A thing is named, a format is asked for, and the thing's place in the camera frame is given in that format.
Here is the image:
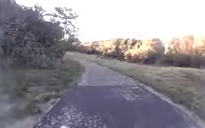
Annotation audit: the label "grey gravel asphalt path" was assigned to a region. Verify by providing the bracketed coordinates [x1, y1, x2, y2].
[33, 59, 204, 128]

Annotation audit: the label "grass verge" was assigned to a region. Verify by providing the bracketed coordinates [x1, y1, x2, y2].
[0, 58, 86, 128]

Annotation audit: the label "sunlit row of trees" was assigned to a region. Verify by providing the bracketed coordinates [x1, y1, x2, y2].
[77, 34, 205, 69]

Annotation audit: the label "dark bushy trees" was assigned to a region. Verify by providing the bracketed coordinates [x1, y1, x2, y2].
[0, 0, 83, 73]

